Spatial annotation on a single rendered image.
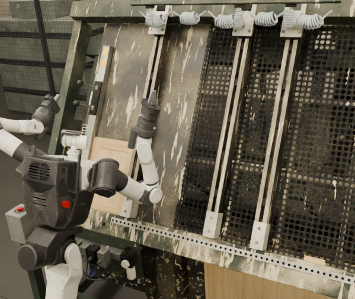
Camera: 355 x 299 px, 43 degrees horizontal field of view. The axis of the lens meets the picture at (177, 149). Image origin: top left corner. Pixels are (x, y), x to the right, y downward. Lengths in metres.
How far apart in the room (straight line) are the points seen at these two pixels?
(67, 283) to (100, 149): 0.80
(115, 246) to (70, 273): 0.40
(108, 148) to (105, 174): 0.65
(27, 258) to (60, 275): 0.24
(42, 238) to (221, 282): 1.06
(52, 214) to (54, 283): 0.40
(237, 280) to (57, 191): 1.14
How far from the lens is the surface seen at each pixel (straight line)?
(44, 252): 2.08
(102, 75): 2.71
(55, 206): 2.00
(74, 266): 2.21
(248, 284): 2.57
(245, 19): 2.32
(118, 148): 2.57
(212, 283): 2.67
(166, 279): 2.87
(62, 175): 1.98
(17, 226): 2.67
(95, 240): 2.61
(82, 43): 2.92
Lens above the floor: 2.18
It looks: 23 degrees down
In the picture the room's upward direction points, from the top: 4 degrees counter-clockwise
